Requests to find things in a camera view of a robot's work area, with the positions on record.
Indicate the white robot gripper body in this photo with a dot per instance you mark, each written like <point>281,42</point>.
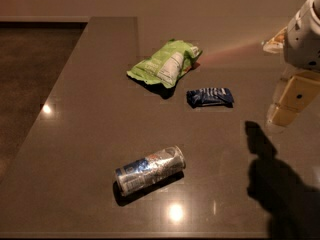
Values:
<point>302,40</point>

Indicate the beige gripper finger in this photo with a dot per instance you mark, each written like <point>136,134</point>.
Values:
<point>295,90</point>
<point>275,45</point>

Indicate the blue rxbar wrapper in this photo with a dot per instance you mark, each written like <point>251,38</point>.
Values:
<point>210,96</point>

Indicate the green chip bag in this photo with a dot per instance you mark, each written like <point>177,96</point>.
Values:
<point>167,65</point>

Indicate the silver blue energy drink can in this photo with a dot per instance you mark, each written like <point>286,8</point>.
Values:
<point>149,170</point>

